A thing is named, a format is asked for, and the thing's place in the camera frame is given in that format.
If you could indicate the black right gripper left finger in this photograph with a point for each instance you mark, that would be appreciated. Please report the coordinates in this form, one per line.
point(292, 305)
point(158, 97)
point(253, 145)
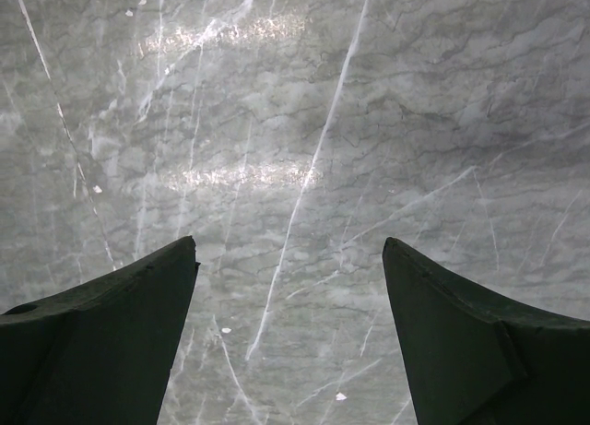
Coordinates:
point(101, 352)

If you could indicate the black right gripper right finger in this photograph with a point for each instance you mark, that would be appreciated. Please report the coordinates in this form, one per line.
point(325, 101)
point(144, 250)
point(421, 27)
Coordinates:
point(474, 356)

